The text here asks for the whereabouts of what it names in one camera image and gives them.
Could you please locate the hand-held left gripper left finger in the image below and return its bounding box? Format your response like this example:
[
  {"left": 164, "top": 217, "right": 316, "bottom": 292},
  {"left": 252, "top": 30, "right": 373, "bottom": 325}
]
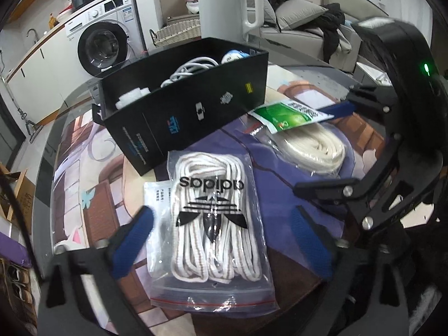
[{"left": 45, "top": 206, "right": 155, "bottom": 336}]

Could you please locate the white foam piece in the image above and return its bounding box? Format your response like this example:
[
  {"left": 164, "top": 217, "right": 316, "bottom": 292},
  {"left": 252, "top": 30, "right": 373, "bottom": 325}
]
[{"left": 115, "top": 87, "right": 152, "bottom": 110}]

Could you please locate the white electric kettle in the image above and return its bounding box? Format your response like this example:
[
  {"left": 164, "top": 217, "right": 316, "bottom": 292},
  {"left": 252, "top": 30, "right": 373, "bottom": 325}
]
[{"left": 196, "top": 0, "right": 264, "bottom": 45}]

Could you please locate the wicker basket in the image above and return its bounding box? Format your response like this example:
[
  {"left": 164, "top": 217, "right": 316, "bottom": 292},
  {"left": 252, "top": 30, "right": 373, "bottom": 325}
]
[{"left": 150, "top": 16, "right": 203, "bottom": 47}]

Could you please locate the purple yoga mat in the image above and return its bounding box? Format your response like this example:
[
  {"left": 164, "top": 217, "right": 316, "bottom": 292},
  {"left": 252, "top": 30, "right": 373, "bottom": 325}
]
[{"left": 0, "top": 231, "right": 31, "bottom": 267}]

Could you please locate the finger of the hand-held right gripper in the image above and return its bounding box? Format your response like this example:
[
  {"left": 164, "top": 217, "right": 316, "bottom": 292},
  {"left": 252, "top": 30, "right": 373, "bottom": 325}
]
[
  {"left": 327, "top": 86, "right": 395, "bottom": 120},
  {"left": 293, "top": 178, "right": 372, "bottom": 204}
]

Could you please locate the black cable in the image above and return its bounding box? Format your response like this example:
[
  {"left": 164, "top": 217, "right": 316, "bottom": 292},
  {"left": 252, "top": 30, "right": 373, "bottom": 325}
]
[{"left": 0, "top": 171, "right": 47, "bottom": 281}]

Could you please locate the black jacket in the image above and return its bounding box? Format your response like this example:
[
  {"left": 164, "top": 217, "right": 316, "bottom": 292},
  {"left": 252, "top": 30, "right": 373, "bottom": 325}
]
[{"left": 264, "top": 0, "right": 351, "bottom": 64}]

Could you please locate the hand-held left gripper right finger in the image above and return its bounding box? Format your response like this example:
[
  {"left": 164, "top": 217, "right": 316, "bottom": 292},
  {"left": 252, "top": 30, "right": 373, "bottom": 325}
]
[{"left": 290, "top": 206, "right": 411, "bottom": 336}]

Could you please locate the white cable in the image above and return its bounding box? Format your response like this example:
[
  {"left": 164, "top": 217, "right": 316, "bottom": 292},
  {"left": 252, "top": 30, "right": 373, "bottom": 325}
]
[{"left": 161, "top": 57, "right": 220, "bottom": 88}]

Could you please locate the brown cardboard box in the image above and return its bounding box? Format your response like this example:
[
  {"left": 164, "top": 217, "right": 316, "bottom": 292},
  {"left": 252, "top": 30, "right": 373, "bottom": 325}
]
[{"left": 0, "top": 163, "right": 36, "bottom": 232}]

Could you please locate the white laces bag black logo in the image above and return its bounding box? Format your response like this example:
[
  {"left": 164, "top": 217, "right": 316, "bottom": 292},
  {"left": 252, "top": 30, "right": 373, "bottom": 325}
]
[{"left": 143, "top": 150, "right": 281, "bottom": 312}]

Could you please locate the black cardboard box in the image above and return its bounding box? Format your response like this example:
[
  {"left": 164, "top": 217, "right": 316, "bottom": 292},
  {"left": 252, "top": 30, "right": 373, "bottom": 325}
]
[{"left": 92, "top": 37, "right": 269, "bottom": 176}]

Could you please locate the white kitchen base cabinet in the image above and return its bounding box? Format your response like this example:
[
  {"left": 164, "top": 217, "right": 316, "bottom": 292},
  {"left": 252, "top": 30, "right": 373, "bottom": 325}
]
[{"left": 7, "top": 24, "right": 92, "bottom": 127}]

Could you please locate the grey sofa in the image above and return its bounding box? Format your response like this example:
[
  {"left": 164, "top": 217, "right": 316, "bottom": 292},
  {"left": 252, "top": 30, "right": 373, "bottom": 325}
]
[{"left": 261, "top": 0, "right": 390, "bottom": 75}]

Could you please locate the mop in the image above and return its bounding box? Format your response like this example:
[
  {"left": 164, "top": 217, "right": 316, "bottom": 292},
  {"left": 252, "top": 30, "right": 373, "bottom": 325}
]
[{"left": 0, "top": 52, "right": 45, "bottom": 144}]

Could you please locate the grey cushion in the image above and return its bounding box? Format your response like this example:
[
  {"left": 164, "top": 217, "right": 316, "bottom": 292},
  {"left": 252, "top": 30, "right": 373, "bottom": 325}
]
[{"left": 275, "top": 0, "right": 330, "bottom": 31}]

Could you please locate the white washing machine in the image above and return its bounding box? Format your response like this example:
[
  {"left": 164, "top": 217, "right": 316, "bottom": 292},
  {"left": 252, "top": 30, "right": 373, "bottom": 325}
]
[{"left": 65, "top": 0, "right": 147, "bottom": 78}]

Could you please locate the white bowl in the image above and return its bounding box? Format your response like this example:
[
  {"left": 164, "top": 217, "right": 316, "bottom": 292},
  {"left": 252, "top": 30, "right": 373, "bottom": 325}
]
[{"left": 56, "top": 7, "right": 74, "bottom": 24}]

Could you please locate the white plush toy blue hat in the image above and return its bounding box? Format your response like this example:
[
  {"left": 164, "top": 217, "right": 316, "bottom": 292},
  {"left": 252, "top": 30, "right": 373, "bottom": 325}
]
[{"left": 220, "top": 50, "right": 251, "bottom": 64}]

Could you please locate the cream rope bag green label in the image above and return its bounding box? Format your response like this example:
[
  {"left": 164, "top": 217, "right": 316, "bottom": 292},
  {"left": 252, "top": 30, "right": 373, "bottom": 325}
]
[{"left": 248, "top": 101, "right": 347, "bottom": 178}]

